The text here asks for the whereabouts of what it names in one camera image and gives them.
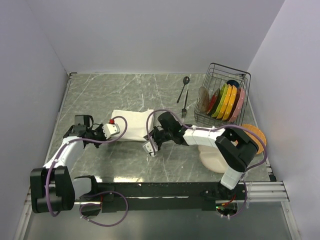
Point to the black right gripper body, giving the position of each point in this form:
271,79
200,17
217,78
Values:
161,136

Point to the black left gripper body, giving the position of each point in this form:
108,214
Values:
97,133

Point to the white cloth napkin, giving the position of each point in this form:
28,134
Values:
136,124

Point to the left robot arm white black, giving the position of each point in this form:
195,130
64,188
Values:
51,186

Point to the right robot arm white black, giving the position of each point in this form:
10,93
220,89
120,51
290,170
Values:
233,142

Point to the black fork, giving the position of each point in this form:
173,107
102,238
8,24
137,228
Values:
184,109

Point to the brown round plate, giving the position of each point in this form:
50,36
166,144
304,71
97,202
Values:
203,99

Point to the beige round plate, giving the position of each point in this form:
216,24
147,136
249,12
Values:
212,159

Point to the black spoon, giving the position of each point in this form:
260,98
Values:
185,82

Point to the red plate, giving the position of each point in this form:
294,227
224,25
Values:
213,101

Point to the yellow plate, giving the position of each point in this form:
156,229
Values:
225,102

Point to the green plate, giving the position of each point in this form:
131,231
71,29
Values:
220,100

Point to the orange plate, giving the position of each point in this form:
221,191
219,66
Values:
231,103

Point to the pink plate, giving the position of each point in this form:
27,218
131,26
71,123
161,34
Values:
236,109

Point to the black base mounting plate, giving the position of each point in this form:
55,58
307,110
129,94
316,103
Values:
113,201

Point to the dark blue bowl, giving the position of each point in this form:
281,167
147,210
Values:
233,82

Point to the orange woven round placemat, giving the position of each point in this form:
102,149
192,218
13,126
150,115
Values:
257,132

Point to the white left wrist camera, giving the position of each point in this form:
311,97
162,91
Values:
110,129

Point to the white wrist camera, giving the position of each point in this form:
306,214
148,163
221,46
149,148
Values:
149,147
110,129

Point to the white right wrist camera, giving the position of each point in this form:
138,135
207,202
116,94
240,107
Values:
149,147

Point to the black wire dish rack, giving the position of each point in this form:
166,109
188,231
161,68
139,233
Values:
216,76

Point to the aluminium frame rail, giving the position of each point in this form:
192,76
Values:
266,191

